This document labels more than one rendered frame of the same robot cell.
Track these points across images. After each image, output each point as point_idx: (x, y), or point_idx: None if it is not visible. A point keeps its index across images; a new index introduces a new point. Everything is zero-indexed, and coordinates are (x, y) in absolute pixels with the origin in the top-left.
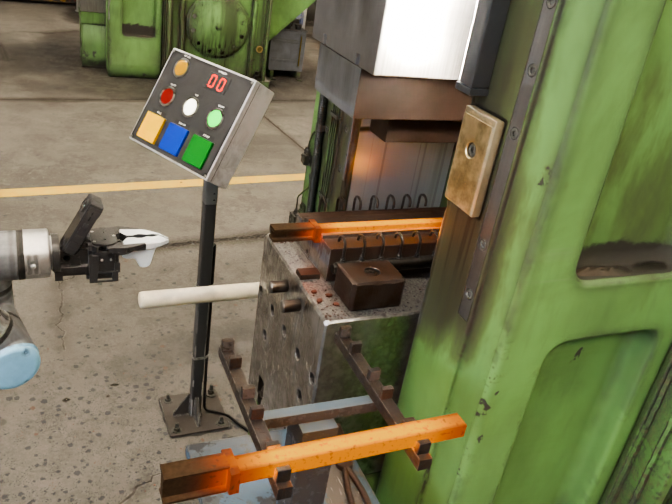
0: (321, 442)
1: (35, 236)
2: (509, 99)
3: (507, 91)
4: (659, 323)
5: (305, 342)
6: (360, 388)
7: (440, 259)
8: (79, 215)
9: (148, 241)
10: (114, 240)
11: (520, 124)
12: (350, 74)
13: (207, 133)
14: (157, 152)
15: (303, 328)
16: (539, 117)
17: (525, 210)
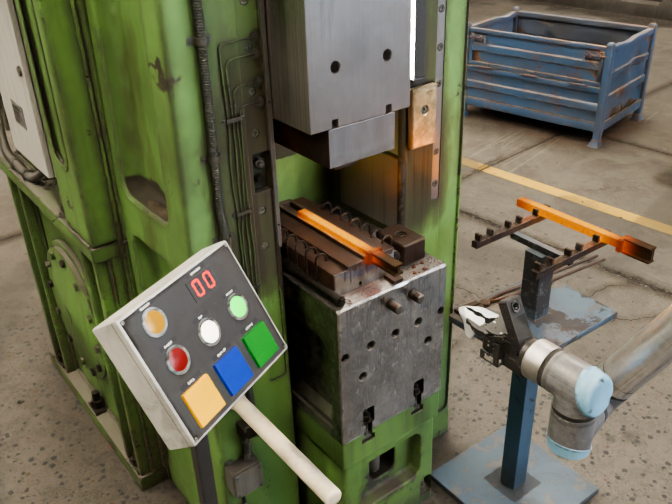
0: (581, 224)
1: (549, 343)
2: (431, 69)
3: (429, 66)
4: None
5: (427, 302)
6: None
7: (409, 188)
8: (519, 315)
9: (481, 307)
10: (501, 318)
11: (441, 76)
12: (382, 123)
13: (247, 323)
14: (234, 402)
15: None
16: (447, 66)
17: (452, 113)
